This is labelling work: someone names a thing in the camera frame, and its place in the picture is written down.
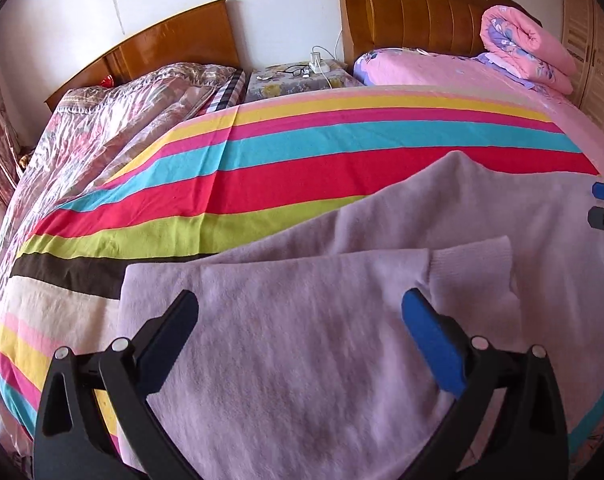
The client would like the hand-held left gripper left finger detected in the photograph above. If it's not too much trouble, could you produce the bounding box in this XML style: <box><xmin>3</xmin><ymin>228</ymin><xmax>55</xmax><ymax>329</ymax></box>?
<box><xmin>32</xmin><ymin>289</ymin><xmax>200</xmax><ymax>480</ymax></box>

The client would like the rainbow striped blanket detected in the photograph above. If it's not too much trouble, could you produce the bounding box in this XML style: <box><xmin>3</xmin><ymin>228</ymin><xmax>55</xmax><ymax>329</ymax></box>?
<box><xmin>0</xmin><ymin>84</ymin><xmax>604</xmax><ymax>480</ymax></box>

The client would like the lilac knitted sweater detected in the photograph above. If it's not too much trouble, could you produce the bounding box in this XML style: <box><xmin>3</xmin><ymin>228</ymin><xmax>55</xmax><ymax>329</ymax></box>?
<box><xmin>118</xmin><ymin>151</ymin><xmax>604</xmax><ymax>480</ymax></box>

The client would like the folded lilac floral cloth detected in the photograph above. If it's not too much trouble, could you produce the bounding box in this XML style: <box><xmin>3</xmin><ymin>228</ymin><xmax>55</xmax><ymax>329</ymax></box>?
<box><xmin>474</xmin><ymin>52</ymin><xmax>533</xmax><ymax>87</ymax></box>

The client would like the brown panelled wooden headboard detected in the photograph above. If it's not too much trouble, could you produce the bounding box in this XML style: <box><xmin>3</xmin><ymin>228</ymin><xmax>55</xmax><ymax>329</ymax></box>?
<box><xmin>335</xmin><ymin>0</ymin><xmax>565</xmax><ymax>61</ymax></box>

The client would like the pink bed sheet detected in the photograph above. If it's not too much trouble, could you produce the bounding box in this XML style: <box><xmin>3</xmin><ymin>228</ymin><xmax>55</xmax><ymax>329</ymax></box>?
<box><xmin>367</xmin><ymin>55</ymin><xmax>604</xmax><ymax>186</ymax></box>

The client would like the floral pillow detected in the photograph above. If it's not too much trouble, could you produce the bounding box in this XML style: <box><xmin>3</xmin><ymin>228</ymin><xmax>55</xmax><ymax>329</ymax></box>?
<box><xmin>353</xmin><ymin>48</ymin><xmax>484</xmax><ymax>86</ymax></box>

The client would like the dark plaid pillow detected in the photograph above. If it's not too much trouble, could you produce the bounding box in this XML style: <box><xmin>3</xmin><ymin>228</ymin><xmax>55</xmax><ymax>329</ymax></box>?
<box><xmin>204</xmin><ymin>70</ymin><xmax>247</xmax><ymax>111</ymax></box>

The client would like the white charger cable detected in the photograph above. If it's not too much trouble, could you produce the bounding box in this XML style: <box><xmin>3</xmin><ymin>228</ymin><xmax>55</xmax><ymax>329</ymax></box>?
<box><xmin>314</xmin><ymin>29</ymin><xmax>344</xmax><ymax>63</ymax></box>

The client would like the rolled pink floral quilt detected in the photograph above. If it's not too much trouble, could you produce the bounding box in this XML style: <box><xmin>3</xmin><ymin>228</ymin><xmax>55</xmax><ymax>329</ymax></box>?
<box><xmin>480</xmin><ymin>5</ymin><xmax>578</xmax><ymax>94</ymax></box>

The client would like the orange wooden headboard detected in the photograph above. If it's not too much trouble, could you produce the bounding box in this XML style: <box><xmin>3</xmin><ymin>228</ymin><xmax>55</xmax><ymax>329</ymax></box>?
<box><xmin>44</xmin><ymin>0</ymin><xmax>244</xmax><ymax>109</ymax></box>

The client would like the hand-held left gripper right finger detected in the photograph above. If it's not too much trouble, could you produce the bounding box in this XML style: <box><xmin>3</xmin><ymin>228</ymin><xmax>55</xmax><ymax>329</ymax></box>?
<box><xmin>401</xmin><ymin>287</ymin><xmax>570</xmax><ymax>480</ymax></box>

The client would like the light wooden wardrobe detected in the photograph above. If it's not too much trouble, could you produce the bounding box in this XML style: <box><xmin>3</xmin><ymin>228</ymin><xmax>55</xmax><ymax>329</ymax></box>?
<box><xmin>559</xmin><ymin>0</ymin><xmax>604</xmax><ymax>147</ymax></box>

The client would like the nightstand with floral cover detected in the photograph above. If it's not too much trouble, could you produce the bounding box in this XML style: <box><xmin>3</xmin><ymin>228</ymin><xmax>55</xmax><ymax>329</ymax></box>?
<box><xmin>245</xmin><ymin>60</ymin><xmax>365</xmax><ymax>104</ymax></box>

